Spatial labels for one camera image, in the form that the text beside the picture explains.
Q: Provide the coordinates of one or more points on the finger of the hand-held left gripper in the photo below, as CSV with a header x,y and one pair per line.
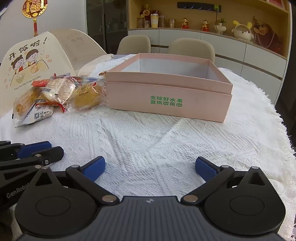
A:
x,y
34,147
49,154

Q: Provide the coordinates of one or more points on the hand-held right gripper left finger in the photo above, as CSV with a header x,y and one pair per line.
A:
x,y
93,168

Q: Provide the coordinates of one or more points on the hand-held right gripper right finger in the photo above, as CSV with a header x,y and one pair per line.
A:
x,y
205,169

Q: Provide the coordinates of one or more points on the clear pastry packet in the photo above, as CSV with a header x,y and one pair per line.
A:
x,y
57,89

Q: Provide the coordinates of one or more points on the pink cardboard box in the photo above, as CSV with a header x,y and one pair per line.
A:
x,y
166,99

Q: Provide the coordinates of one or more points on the beige dining chair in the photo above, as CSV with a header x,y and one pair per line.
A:
x,y
192,48
134,45

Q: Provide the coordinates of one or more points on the white sideboard cabinet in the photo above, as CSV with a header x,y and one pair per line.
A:
x,y
254,58

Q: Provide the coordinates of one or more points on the red hanging knot ornament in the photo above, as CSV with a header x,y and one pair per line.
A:
x,y
34,8

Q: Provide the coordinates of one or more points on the dark glass-door cabinet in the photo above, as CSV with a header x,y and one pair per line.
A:
x,y
106,25

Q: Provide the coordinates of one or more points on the white vase with plant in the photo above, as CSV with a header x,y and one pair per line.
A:
x,y
220,27

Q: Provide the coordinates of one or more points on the white ornament with yellow ears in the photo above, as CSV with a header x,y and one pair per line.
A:
x,y
241,31

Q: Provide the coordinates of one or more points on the red and gold figurine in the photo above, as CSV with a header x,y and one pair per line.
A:
x,y
205,26
184,23

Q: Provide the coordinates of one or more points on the red and brown decoration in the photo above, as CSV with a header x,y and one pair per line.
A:
x,y
266,34

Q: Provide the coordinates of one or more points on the clear glass cup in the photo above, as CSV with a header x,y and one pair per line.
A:
x,y
172,23

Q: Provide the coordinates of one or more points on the glass jar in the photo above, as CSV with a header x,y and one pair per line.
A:
x,y
140,22

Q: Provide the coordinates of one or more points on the clear plastic cup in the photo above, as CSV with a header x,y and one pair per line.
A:
x,y
161,22

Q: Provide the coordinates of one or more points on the white tumbler with yellow lid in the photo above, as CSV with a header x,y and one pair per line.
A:
x,y
154,21

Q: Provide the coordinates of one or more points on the black power strip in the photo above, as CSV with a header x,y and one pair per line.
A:
x,y
198,6

